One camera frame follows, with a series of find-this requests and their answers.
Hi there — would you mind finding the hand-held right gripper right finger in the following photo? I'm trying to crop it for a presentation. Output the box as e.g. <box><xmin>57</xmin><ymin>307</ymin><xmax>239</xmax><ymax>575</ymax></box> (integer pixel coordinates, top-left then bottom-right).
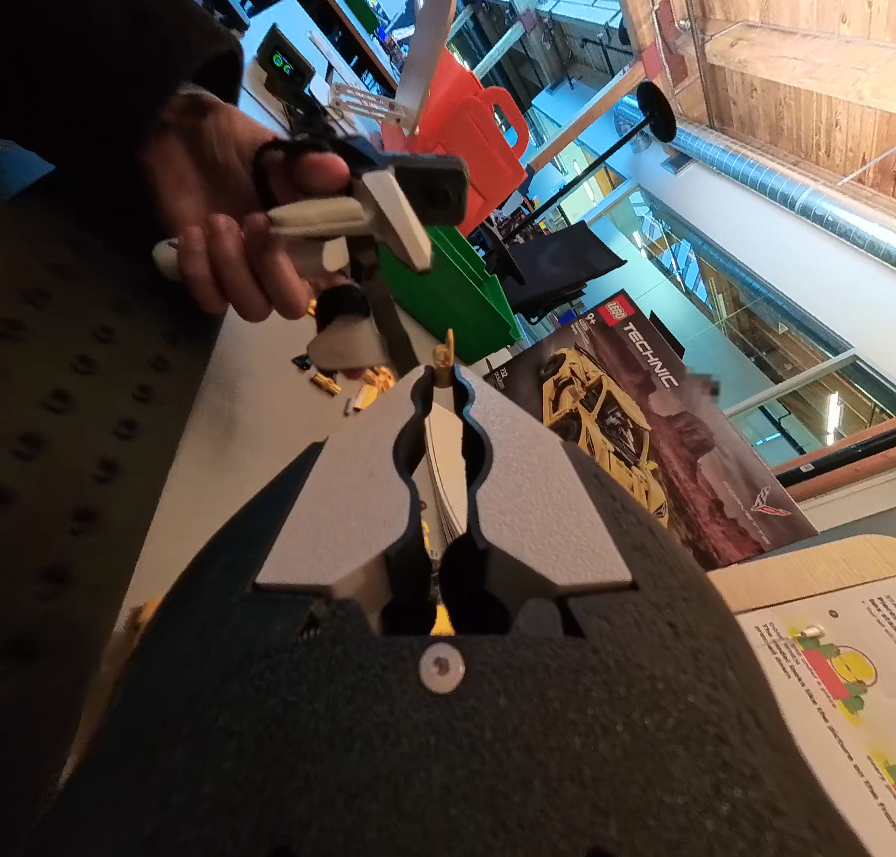
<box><xmin>438</xmin><ymin>364</ymin><xmax>635</xmax><ymax>635</ymax></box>

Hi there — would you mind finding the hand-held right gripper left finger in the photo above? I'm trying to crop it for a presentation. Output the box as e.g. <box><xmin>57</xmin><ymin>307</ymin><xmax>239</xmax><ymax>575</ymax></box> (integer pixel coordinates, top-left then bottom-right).
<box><xmin>255</xmin><ymin>365</ymin><xmax>436</xmax><ymax>635</ymax></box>

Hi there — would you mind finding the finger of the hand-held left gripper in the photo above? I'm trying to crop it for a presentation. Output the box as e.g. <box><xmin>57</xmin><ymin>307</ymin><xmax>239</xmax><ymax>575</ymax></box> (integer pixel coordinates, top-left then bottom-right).
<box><xmin>353</xmin><ymin>169</ymin><xmax>434</xmax><ymax>274</ymax></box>
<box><xmin>307</xmin><ymin>284</ymin><xmax>392</xmax><ymax>373</ymax></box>

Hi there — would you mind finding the person's left forearm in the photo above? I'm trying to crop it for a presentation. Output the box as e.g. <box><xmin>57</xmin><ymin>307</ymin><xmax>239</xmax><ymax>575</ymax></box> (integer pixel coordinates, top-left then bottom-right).
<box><xmin>0</xmin><ymin>0</ymin><xmax>246</xmax><ymax>193</ymax></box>

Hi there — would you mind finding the person's left hand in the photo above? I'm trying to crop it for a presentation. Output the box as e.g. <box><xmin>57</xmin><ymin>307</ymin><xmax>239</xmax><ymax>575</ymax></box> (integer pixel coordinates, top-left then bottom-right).
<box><xmin>140</xmin><ymin>94</ymin><xmax>352</xmax><ymax>323</ymax></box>

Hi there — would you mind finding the pile of yellow toy bricks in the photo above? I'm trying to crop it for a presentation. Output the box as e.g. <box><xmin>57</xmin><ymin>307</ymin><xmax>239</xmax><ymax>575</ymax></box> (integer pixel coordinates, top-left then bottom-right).
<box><xmin>290</xmin><ymin>297</ymin><xmax>400</xmax><ymax>417</ymax></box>

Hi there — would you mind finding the orange plastic carry case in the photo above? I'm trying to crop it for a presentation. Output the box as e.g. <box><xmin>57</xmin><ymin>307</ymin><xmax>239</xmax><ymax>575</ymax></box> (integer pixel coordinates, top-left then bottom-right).
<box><xmin>381</xmin><ymin>45</ymin><xmax>484</xmax><ymax>158</ymax></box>
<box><xmin>413</xmin><ymin>87</ymin><xmax>532</xmax><ymax>235</ymax></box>

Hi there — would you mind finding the green plastic bin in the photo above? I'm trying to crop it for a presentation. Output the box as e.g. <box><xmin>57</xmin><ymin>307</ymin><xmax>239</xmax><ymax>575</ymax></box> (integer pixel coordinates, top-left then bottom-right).
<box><xmin>374</xmin><ymin>223</ymin><xmax>525</xmax><ymax>366</ymax></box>

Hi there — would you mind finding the white instruction booklet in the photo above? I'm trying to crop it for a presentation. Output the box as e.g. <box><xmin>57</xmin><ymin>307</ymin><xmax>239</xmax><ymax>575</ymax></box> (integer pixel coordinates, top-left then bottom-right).
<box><xmin>420</xmin><ymin>402</ymin><xmax>470</xmax><ymax>546</ymax></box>

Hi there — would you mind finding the toy box with yellow car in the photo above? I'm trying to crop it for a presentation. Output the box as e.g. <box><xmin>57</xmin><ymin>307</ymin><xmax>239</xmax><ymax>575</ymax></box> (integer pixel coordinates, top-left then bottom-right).
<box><xmin>483</xmin><ymin>290</ymin><xmax>820</xmax><ymax>571</ymax></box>

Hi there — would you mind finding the black mesh office chair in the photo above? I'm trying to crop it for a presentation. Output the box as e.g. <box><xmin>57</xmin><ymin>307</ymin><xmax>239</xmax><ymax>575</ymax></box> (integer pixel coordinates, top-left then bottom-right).
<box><xmin>483</xmin><ymin>220</ymin><xmax>627</xmax><ymax>326</ymax></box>

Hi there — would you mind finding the small black display device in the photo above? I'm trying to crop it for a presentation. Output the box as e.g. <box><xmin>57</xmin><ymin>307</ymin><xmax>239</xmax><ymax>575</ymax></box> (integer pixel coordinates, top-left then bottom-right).
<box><xmin>255</xmin><ymin>24</ymin><xmax>316</xmax><ymax>91</ymax></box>

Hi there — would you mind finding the black flat panel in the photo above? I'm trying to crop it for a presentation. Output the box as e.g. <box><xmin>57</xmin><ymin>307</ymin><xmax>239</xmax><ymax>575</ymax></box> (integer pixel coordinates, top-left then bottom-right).
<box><xmin>647</xmin><ymin>311</ymin><xmax>687</xmax><ymax>357</ymax></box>

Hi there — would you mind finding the black floor lamp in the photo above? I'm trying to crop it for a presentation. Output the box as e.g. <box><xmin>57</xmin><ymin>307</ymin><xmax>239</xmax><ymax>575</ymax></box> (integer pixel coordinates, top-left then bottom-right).
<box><xmin>504</xmin><ymin>80</ymin><xmax>679</xmax><ymax>242</ymax></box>

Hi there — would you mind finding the dark dimpled panel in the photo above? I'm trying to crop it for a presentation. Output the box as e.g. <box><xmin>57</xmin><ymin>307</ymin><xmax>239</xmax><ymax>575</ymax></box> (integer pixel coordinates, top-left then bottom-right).
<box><xmin>0</xmin><ymin>192</ymin><xmax>232</xmax><ymax>857</ymax></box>

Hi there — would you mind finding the black tube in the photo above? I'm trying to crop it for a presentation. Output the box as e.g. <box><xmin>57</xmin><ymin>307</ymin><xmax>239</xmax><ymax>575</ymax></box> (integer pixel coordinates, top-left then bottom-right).
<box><xmin>773</xmin><ymin>430</ymin><xmax>896</xmax><ymax>488</ymax></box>

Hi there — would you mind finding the printed instruction sheet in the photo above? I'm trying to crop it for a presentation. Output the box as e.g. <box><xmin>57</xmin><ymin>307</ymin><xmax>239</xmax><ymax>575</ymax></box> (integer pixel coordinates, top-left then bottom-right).
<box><xmin>735</xmin><ymin>577</ymin><xmax>896</xmax><ymax>857</ymax></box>

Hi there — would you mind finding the metal bracket stand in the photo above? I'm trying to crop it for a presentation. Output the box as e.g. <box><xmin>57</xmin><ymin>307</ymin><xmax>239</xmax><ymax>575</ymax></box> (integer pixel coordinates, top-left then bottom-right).
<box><xmin>329</xmin><ymin>0</ymin><xmax>457</xmax><ymax>137</ymax></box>

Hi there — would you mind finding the silver ventilation duct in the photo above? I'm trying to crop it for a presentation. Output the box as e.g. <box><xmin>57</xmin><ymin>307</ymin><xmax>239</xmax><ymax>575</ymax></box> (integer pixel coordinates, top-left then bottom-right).
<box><xmin>616</xmin><ymin>94</ymin><xmax>896</xmax><ymax>270</ymax></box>

